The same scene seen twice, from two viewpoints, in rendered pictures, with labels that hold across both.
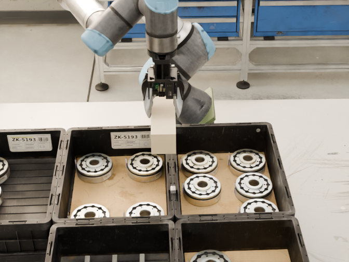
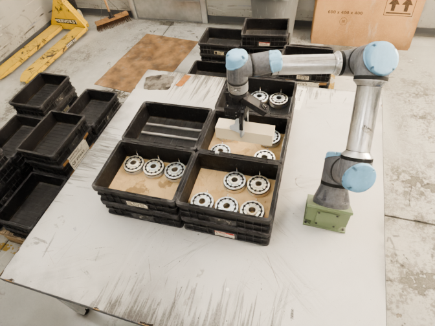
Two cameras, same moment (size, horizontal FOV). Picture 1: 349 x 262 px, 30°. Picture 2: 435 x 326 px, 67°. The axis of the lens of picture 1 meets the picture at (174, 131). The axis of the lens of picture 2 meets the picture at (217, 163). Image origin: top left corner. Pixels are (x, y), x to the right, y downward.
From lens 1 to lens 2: 1.89 m
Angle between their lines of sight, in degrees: 76
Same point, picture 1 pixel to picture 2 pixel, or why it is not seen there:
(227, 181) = (241, 199)
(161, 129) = (222, 122)
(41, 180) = not seen: hidden behind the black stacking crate
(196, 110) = (317, 195)
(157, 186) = not seen: hidden behind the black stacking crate
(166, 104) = (246, 128)
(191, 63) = (335, 172)
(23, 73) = not seen: outside the picture
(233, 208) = (217, 196)
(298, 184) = (260, 270)
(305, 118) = (350, 315)
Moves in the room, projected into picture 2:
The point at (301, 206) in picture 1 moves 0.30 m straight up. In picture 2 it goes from (237, 261) to (234, 227)
